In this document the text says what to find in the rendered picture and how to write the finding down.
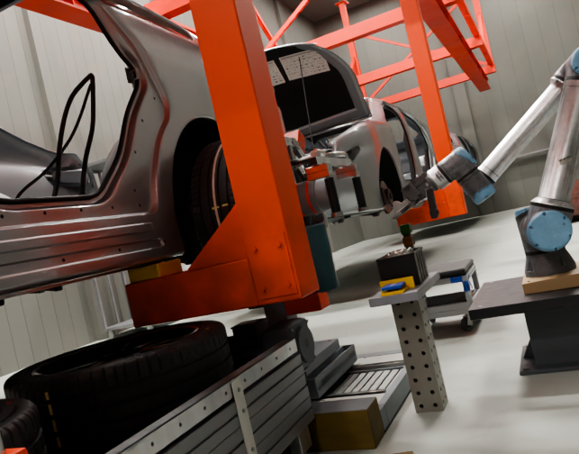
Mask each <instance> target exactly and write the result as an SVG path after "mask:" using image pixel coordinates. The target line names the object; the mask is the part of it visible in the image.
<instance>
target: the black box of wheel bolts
mask: <svg viewBox="0 0 579 454"><path fill-rule="evenodd" d="M422 249H423V247H422V246H421V247H418V248H411V247H409V249H400V250H397V251H394V250H393V251H389V253H387V254H385V255H383V257H381V258H379V259H377V260H376V262H377V266H378V270H379V274H380V278H381V281H386V280H391V279H396V278H402V277H411V276H413V279H414V284H415V285H416V286H417V285H421V283H422V282H423V281H424V280H425V279H426V278H427V277H428V276H429V274H428V270H427V266H426V262H425V258H424V254H423V250H422Z"/></svg>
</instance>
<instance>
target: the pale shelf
mask: <svg viewBox="0 0 579 454"><path fill-rule="evenodd" d="M428 274H429V276H428V277H427V278H426V279H425V280H424V281H423V282H422V283H421V285H417V286H415V287H414V288H409V289H408V290H407V291H405V292H404V293H403V294H398V295H388V296H381V294H382V291H380V292H378V293H377V294H376V295H374V296H372V297H371V298H370V299H368V302H369V305H370V307H371V308H372V307H377V306H383V305H389V304H399V303H405V302H410V301H417V300H419V299H420V298H421V297H422V296H423V295H424V294H425V293H426V292H427V291H428V290H429V289H430V288H431V287H432V286H433V285H434V284H435V283H436V282H437V281H438V280H439V279H440V276H439V272H438V271H436V272H431V273H428Z"/></svg>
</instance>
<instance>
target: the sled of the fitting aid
mask: <svg viewBox="0 0 579 454"><path fill-rule="evenodd" d="M356 361H357V353H356V350H355V346H354V344H349V345H342V346H340V348H339V349H338V350H337V351H336V352H334V353H333V354H332V355H331V356H330V357H329V358H327V359H326V360H325V361H324V362H323V363H321V364H320V365H319V366H318V367H317V368H316V369H315V370H314V371H313V372H312V373H311V374H309V375H308V376H307V377H305V378H306V382H307V383H306V384H305V385H306V386H308V390H309V394H310V395H309V397H310V398H311V399H319V398H320V397H321V396H322V395H323V394H324V393H325V392H326V391H327V390H328V389H329V388H330V387H331V386H332V385H333V384H334V383H335V382H336V381H337V380H338V379H339V378H340V377H341V376H342V375H343V374H344V373H345V372H346V371H347V370H348V369H349V368H350V367H351V366H352V365H353V364H354V363H355V362H356Z"/></svg>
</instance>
